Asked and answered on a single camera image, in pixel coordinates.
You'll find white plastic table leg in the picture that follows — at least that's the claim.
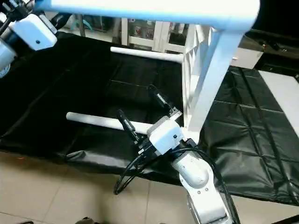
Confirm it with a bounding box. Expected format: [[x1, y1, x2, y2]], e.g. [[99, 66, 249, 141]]
[[110, 46, 185, 63], [34, 0, 261, 32], [65, 111, 156, 137]]

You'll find white plastic children's table top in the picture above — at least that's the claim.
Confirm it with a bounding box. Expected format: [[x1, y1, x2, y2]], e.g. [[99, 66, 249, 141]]
[[180, 23, 247, 140]]

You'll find black plastic work mat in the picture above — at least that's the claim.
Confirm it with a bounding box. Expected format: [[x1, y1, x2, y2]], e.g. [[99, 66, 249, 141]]
[[0, 30, 299, 206]]

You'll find white glass door cabinet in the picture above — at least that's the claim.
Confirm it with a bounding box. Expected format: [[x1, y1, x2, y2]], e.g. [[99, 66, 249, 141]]
[[75, 16, 197, 54]]

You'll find white low drawer unit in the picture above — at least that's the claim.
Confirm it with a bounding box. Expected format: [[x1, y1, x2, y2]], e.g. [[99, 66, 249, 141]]
[[230, 37, 265, 70]]

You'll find white side table board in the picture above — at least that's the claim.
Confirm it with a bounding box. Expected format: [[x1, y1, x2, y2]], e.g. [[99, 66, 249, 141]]
[[258, 69, 299, 124]]

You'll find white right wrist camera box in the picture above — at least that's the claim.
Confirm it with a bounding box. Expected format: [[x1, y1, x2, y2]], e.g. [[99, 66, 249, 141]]
[[147, 117, 185, 156]]

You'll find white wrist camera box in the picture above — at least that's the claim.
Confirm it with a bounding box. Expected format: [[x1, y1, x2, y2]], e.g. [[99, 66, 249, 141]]
[[147, 117, 185, 156], [8, 13, 58, 52]]

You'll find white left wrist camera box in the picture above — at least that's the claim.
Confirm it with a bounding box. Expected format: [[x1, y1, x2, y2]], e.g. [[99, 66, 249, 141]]
[[8, 13, 58, 52]]

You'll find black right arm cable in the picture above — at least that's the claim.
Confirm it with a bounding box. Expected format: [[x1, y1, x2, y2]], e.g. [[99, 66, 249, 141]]
[[114, 135, 236, 224]]

